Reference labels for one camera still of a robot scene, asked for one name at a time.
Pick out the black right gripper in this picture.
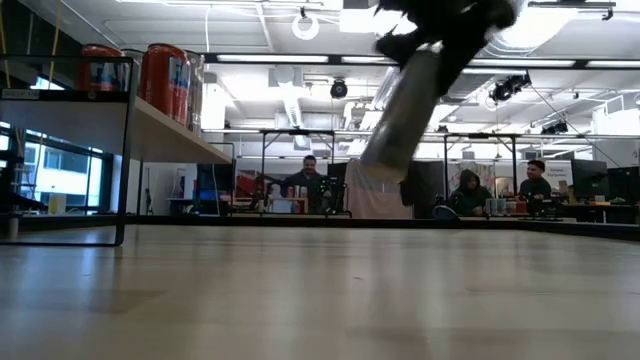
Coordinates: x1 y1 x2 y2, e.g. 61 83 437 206
374 0 519 99

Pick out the red soda can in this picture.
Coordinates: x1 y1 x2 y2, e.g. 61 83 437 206
74 43 130 93
139 42 192 126

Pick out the black ceiling spotlight cluster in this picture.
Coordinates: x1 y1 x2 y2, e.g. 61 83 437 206
488 72 533 105
539 119 570 136

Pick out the black bar with light strips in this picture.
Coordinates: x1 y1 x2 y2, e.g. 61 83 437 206
184 51 640 71

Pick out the black cloth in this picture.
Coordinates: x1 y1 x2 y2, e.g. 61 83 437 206
398 159 447 220

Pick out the person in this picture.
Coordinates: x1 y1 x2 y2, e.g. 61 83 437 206
282 154 326 215
446 168 494 218
517 159 554 202

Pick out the black ceiling track light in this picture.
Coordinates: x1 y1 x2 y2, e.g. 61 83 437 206
527 0 617 22

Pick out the beige curtain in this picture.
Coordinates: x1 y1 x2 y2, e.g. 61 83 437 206
343 158 414 220

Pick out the black monitor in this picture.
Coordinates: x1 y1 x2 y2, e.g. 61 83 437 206
607 166 640 206
571 158 610 202

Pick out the small wooden table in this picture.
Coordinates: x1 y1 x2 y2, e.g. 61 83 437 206
269 196 312 216

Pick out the dark equipment cabinet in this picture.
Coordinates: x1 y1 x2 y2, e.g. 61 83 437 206
193 162 236 217

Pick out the pale yellow cup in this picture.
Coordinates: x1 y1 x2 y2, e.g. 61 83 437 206
47 192 68 216

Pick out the silver ventilation duct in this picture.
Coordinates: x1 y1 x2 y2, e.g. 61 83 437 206
439 0 581 105

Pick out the black frame stand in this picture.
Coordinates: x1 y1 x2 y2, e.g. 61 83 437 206
442 131 518 201
258 127 337 217

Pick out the black dome camera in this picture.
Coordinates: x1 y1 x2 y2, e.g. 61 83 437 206
329 78 350 100

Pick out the white ring fixture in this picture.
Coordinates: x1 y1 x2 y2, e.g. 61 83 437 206
291 12 321 42

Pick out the white wall sign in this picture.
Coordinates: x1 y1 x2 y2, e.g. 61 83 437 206
543 160 574 192

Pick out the black aluminium frame rail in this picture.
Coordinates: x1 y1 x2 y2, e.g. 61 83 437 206
117 213 521 231
14 213 121 232
517 218 640 243

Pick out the wooden shelf black metal frame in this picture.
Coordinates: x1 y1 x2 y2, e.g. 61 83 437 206
0 53 236 248

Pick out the yellow cable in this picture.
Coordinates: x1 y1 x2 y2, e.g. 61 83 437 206
47 0 64 87

